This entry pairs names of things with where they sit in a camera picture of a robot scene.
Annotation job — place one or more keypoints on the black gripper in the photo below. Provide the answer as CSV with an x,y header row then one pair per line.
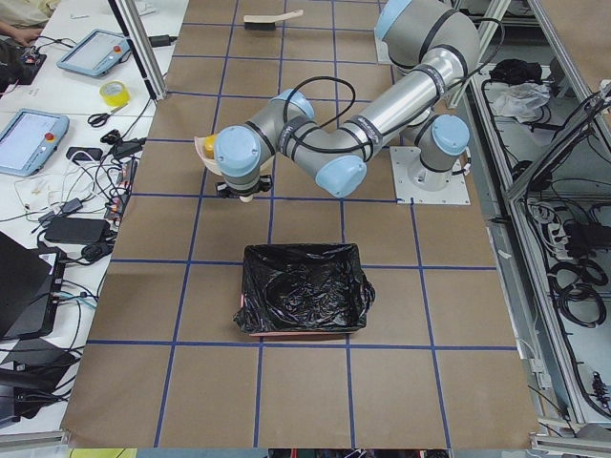
x,y
238,192

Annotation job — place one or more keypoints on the beige plastic dustpan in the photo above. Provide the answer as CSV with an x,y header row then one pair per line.
x,y
212,166

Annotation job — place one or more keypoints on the beige hand brush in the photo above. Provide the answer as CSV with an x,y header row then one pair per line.
x,y
269,22

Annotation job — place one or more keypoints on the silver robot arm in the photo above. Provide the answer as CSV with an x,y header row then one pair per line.
x,y
435,44
441,140

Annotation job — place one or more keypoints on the person forearm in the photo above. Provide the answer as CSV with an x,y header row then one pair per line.
x,y
21,36

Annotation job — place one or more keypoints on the bin with black bag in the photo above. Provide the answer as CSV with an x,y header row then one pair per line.
x,y
303,288

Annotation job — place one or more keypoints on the yellow tape roll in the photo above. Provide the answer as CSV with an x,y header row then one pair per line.
x,y
114,93

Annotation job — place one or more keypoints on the black smartphone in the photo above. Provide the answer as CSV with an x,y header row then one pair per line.
x,y
77,154

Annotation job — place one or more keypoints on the black power adapter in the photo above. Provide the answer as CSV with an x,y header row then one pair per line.
x,y
77,231

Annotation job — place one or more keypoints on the upper blue teach pendant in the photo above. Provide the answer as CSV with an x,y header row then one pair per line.
x,y
95,54

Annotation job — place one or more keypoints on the blue teach pendant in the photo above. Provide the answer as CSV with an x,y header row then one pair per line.
x,y
29,139
95,54

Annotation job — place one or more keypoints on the lower blue teach pendant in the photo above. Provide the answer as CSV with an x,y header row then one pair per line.
x,y
29,139

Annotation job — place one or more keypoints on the black laptop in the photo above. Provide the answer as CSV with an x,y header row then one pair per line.
x,y
30,282

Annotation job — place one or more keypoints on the white crumpled cloth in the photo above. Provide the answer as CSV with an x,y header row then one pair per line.
x,y
522,102

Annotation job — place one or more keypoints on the black cloth bundle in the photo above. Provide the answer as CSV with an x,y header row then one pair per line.
x,y
516,72

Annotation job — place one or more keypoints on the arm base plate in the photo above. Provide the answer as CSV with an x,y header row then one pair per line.
x,y
448,191
382,48

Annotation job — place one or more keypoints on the black handled scissors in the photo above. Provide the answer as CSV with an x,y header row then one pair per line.
x,y
98,120

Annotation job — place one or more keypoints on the aluminium frame post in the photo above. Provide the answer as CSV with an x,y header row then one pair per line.
x,y
128,19

